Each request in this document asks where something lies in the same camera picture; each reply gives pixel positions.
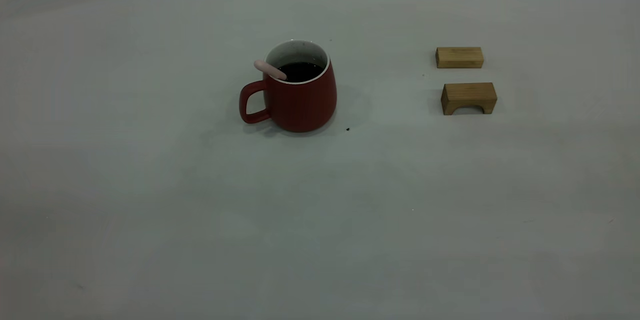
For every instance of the plain rectangular wooden block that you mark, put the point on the plain rectangular wooden block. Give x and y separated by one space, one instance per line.
459 58

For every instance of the arched wooden block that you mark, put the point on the arched wooden block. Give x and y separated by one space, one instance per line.
467 93

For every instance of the red ceramic mug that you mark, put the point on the red ceramic mug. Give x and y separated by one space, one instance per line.
302 105

